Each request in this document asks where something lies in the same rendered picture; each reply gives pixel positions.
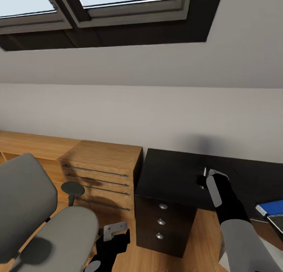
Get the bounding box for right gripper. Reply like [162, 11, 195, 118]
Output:
[196, 174, 208, 189]

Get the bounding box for swivel chair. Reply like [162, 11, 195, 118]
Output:
[0, 153, 103, 272]

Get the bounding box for notebook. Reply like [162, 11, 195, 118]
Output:
[268, 214, 283, 234]

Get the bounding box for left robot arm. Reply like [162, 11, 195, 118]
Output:
[83, 222, 130, 272]

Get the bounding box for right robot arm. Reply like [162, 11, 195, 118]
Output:
[196, 169, 283, 272]

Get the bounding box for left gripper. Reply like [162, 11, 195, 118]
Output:
[96, 228, 130, 259]

